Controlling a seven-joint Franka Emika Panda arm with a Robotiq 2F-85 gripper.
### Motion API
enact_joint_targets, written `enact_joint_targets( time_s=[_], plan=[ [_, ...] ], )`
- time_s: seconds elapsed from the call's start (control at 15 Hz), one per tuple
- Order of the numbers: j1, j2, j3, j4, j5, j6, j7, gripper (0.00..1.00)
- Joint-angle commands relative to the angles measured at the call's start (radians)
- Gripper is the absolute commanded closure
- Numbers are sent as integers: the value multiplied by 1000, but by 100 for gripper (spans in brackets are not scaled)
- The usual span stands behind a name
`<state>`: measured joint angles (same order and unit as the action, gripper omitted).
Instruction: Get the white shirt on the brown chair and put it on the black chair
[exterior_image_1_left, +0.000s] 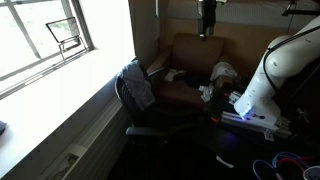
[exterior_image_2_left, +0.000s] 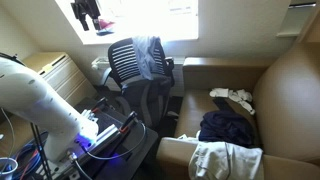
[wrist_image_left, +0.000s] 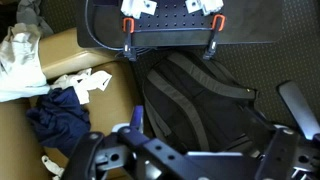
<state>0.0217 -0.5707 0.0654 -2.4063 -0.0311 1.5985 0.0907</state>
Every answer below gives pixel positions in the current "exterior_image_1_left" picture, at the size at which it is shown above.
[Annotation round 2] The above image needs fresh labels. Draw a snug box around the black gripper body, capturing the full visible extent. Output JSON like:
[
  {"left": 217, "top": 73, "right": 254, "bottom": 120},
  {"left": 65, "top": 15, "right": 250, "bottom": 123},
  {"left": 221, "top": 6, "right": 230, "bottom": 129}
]
[{"left": 197, "top": 0, "right": 218, "bottom": 36}]

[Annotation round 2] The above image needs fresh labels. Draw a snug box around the white shirt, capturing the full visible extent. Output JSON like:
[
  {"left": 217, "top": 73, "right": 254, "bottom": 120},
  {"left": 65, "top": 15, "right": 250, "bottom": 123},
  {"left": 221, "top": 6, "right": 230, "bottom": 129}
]
[{"left": 209, "top": 61, "right": 240, "bottom": 88}]

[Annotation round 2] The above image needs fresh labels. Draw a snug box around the black office chair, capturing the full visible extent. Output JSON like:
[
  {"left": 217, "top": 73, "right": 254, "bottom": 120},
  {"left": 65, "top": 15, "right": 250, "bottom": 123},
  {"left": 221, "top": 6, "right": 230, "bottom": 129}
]
[{"left": 114, "top": 59, "right": 204, "bottom": 141}]

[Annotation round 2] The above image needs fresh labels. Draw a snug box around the brown armchair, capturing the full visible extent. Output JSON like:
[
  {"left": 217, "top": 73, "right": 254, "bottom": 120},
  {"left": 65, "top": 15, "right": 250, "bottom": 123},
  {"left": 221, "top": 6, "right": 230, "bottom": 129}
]
[{"left": 146, "top": 32, "right": 248, "bottom": 111}]

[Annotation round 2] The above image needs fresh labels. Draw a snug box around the small white cloth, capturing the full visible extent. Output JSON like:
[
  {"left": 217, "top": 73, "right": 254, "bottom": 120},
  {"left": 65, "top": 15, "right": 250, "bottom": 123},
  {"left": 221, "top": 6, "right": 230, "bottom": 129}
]
[{"left": 163, "top": 68, "right": 186, "bottom": 83}]

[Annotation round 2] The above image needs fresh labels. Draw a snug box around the crumpled white paper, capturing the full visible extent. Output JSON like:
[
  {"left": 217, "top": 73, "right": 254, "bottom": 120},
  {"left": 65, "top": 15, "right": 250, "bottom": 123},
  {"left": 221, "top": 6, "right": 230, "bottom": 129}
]
[{"left": 198, "top": 82, "right": 216, "bottom": 103}]

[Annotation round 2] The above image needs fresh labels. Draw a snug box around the blue-grey draped cloth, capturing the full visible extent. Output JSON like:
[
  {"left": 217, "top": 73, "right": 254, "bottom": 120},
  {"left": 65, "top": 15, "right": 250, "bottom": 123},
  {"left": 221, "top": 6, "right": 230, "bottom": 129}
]
[{"left": 118, "top": 59, "right": 156, "bottom": 112}]

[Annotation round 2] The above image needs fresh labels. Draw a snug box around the white tape strip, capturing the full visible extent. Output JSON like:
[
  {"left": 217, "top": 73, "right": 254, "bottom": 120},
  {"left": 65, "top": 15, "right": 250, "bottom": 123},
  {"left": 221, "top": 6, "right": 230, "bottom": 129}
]
[{"left": 215, "top": 155, "right": 235, "bottom": 169}]

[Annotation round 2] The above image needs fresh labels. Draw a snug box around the clear acrylic sign holder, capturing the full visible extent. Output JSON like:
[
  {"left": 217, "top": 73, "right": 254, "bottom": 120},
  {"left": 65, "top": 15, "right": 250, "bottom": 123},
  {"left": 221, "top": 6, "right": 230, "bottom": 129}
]
[{"left": 45, "top": 16, "right": 89, "bottom": 61}]

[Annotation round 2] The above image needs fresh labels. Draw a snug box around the white cup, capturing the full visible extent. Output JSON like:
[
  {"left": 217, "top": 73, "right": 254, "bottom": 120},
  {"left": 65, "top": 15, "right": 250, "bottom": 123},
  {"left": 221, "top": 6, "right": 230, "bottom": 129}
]
[{"left": 302, "top": 165, "right": 320, "bottom": 180}]

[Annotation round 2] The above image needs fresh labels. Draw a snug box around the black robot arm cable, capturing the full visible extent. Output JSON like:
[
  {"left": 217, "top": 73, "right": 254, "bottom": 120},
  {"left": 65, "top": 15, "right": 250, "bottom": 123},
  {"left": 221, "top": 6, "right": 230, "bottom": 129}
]
[{"left": 262, "top": 24, "right": 320, "bottom": 93}]

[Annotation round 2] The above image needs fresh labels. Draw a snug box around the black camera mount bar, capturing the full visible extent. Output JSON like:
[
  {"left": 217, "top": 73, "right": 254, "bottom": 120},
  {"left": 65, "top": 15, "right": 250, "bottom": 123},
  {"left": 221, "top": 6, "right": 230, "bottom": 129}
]
[{"left": 281, "top": 0, "right": 320, "bottom": 17}]

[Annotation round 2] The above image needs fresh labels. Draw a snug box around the aluminium robot base mount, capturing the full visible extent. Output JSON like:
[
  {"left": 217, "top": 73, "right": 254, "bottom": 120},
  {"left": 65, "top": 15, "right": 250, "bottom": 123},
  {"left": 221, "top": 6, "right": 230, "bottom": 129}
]
[{"left": 219, "top": 110, "right": 293, "bottom": 143}]

